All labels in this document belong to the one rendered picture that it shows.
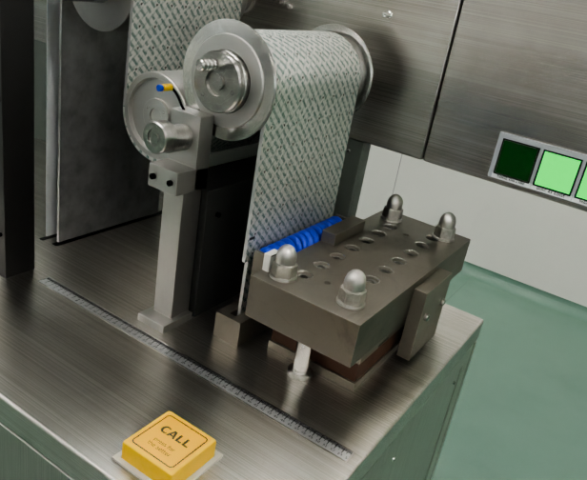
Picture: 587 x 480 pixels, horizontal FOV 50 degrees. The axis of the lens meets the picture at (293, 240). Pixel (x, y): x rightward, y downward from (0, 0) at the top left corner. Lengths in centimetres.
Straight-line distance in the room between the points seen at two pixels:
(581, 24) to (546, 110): 12
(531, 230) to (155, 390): 287
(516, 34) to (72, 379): 76
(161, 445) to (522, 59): 71
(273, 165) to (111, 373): 33
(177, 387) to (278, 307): 16
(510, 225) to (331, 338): 279
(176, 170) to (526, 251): 287
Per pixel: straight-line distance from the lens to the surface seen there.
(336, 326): 75
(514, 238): 352
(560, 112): 98
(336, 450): 76
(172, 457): 68
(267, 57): 77
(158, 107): 90
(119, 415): 77
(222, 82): 79
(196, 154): 82
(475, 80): 101
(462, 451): 231
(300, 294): 77
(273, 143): 81
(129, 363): 84
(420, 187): 362
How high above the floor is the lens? 139
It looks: 23 degrees down
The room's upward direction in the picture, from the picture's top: 10 degrees clockwise
